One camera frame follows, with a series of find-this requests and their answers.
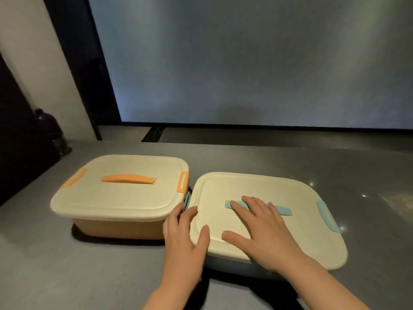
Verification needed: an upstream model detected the person's right forearm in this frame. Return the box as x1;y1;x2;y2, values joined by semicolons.
280;253;371;310

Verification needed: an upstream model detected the blue storage box base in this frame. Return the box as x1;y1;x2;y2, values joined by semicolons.
204;253;286;282

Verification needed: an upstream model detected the orange storage box base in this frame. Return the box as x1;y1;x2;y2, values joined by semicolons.
73;218;167;240

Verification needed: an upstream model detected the cream lid with orange handle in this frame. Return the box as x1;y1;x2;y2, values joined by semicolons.
50;154;190;222

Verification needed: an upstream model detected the cream lid with blue handle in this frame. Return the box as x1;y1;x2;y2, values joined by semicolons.
184;172;348;271

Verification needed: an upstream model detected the black cabinet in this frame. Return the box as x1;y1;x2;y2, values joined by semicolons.
0;54;62;206

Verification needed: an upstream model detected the person's left forearm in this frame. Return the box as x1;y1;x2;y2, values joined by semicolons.
142;280;202;310

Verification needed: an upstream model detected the person's right hand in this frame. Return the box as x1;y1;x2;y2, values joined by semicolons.
221;196;308;275

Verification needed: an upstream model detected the person's left hand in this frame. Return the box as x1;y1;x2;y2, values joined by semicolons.
162;201;210;288

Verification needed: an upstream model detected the black screen stand foot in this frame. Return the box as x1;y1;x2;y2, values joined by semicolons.
141;126;164;143

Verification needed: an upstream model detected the large grey screen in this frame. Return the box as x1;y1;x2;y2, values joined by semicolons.
86;0;413;131

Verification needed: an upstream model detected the black rounded ornament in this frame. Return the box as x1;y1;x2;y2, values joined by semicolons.
34;108;73;157

